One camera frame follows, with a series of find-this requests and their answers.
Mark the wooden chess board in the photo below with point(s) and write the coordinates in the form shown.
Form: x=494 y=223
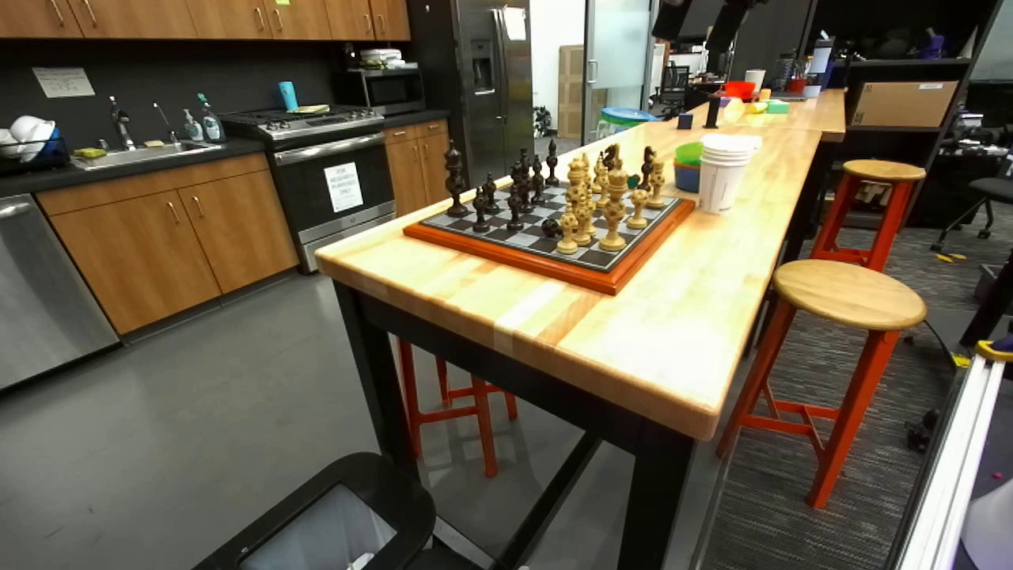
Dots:
x=534 y=244

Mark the orange stool under table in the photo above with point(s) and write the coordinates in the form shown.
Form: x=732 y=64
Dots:
x=469 y=399

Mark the butcher block table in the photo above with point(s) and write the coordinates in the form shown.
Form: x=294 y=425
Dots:
x=645 y=369

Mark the stainless steel oven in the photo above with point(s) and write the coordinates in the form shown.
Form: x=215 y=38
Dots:
x=330 y=171

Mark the black microwave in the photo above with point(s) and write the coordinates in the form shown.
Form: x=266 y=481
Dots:
x=388 y=91

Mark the green and blue bowl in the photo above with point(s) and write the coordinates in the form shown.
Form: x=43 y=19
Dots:
x=689 y=165

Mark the stainless steel refrigerator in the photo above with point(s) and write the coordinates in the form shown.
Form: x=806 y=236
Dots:
x=475 y=64

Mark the white paper cup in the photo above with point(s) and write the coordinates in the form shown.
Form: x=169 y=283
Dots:
x=726 y=156

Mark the near wooden orange stool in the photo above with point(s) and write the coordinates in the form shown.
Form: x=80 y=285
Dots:
x=821 y=360

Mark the kitchen sink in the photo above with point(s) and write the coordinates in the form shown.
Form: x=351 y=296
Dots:
x=101 y=159

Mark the stainless steel dishwasher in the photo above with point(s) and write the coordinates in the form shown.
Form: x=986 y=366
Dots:
x=48 y=313

